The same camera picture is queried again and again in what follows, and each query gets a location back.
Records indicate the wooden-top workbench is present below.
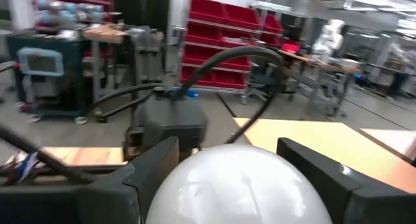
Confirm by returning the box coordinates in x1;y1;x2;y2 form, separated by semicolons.
278;49;363;118

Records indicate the shelf of red bins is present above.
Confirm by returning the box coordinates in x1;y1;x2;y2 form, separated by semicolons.
179;0;302;93

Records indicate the dark green equipment cart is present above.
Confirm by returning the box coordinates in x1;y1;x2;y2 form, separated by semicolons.
5;31;90;119

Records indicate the person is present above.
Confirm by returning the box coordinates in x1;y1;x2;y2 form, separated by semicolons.
387;43;416;99

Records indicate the grey metal equipment stand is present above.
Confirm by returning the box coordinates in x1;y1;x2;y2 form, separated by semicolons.
129;25;165;86

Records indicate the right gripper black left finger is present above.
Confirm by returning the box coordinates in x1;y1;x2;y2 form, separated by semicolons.
77;136;181;224

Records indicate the white lightbulb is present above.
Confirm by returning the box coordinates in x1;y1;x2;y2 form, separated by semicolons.
144;143;334;224

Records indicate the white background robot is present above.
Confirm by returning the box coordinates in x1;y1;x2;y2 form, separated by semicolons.
313;19;345;58

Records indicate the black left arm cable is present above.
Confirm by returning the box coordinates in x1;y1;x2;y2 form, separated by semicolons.
179;45;285;145

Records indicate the beige wooden desk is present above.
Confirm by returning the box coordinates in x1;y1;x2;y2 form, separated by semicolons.
233;117;416;195

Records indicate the blue-framed screen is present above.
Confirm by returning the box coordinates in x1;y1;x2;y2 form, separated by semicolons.
16;47;65;77

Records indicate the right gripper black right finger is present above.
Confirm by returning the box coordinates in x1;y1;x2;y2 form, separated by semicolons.
276;137;416;224

